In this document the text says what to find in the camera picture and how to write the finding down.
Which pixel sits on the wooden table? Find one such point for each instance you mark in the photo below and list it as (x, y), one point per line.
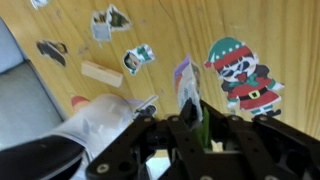
(285, 34)

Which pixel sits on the small wooden block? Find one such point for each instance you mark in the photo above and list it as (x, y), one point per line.
(101, 73)

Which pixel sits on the grey sofa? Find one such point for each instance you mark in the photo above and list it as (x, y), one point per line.
(27, 108)

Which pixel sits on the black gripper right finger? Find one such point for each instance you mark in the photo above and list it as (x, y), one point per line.
(270, 148)

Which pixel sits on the elf santa sticker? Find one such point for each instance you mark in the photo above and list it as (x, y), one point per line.
(245, 81)

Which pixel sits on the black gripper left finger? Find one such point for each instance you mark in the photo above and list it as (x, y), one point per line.
(125, 158)

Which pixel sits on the pouch with green screw top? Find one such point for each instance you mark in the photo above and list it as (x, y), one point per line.
(187, 88)

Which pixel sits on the clear plastic measuring cup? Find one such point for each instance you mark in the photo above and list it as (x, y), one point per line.
(97, 123)

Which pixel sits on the dark brown sticker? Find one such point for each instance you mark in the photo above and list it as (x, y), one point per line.
(54, 50)

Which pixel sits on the house and tree sticker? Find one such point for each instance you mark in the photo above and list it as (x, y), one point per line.
(103, 23)

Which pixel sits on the green hat elf sticker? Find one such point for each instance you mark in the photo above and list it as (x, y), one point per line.
(135, 58)

